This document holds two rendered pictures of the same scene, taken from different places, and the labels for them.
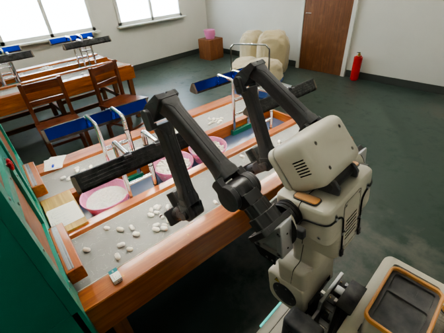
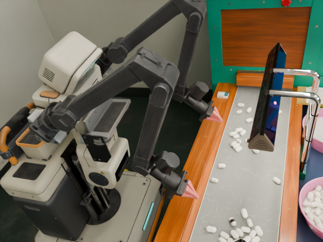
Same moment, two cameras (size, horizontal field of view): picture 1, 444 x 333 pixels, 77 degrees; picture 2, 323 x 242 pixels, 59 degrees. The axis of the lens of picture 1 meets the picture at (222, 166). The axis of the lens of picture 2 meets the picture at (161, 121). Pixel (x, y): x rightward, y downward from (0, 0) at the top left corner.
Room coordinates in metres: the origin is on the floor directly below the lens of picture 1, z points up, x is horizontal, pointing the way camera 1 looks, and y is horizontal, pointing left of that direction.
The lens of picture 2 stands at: (1.72, -0.40, 1.77)
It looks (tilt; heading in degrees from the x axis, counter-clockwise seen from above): 40 degrees down; 157
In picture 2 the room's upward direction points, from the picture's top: 13 degrees counter-clockwise
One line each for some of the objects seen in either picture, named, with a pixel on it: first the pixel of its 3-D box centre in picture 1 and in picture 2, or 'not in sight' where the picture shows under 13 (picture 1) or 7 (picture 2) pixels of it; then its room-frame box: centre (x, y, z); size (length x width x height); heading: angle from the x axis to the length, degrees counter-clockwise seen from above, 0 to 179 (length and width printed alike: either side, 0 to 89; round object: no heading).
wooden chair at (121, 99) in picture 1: (123, 101); not in sight; (3.41, 1.19, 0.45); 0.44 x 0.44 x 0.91; 62
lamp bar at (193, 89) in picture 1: (225, 77); not in sight; (2.11, -0.08, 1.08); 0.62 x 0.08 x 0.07; 127
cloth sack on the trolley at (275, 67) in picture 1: (261, 72); not in sight; (4.36, -0.72, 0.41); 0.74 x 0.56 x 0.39; 133
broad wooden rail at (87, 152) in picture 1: (156, 136); not in sight; (2.00, 0.51, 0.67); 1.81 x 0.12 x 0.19; 127
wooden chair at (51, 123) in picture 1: (60, 124); not in sight; (2.84, 1.75, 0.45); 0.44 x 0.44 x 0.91; 37
